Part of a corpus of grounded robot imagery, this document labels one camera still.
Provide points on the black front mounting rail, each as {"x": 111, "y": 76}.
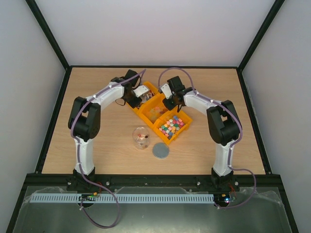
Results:
{"x": 196, "y": 183}

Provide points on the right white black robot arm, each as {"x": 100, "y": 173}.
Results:
{"x": 223, "y": 124}

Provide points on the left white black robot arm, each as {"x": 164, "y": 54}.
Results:
{"x": 85, "y": 119}

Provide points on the yellow bin with lollipops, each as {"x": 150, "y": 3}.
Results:
{"x": 149, "y": 103}

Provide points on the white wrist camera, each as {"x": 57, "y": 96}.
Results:
{"x": 166, "y": 90}
{"x": 141, "y": 90}

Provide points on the yellow bin with gummies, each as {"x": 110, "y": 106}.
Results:
{"x": 152, "y": 110}

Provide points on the grey slotted cable duct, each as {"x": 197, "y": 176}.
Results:
{"x": 123, "y": 198}

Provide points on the grey round jar lid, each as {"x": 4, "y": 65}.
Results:
{"x": 160, "y": 150}

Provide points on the clear plastic jar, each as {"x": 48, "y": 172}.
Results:
{"x": 141, "y": 138}

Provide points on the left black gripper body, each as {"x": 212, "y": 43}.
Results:
{"x": 129, "y": 99}

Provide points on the yellow bin with colourful candies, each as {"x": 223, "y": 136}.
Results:
{"x": 171, "y": 124}

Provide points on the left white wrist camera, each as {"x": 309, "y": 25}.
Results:
{"x": 141, "y": 90}

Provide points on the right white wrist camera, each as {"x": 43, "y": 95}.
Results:
{"x": 166, "y": 90}

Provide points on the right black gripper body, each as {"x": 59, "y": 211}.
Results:
{"x": 168, "y": 104}

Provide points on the metal scoop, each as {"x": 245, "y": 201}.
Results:
{"x": 143, "y": 98}

